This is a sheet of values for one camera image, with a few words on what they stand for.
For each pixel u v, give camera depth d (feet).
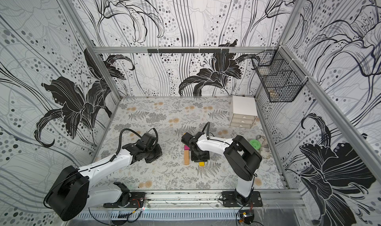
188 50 2.95
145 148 2.17
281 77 2.86
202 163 2.75
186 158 2.82
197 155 2.40
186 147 2.97
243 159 1.52
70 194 1.32
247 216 2.31
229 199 2.36
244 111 3.07
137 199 2.40
